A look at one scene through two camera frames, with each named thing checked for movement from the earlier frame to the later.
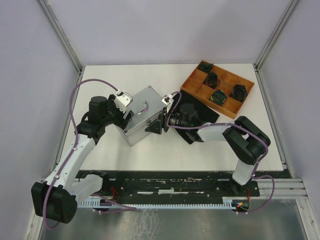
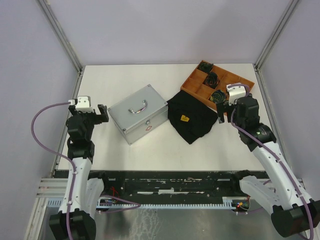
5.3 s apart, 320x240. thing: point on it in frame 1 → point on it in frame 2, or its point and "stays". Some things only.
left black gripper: x=121 y=122 → x=99 y=119
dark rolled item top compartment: x=205 y=66 stays
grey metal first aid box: x=146 y=106 stays
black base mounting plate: x=173 y=185 stays
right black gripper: x=156 y=127 → x=221 y=108
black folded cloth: x=192 y=114 stays
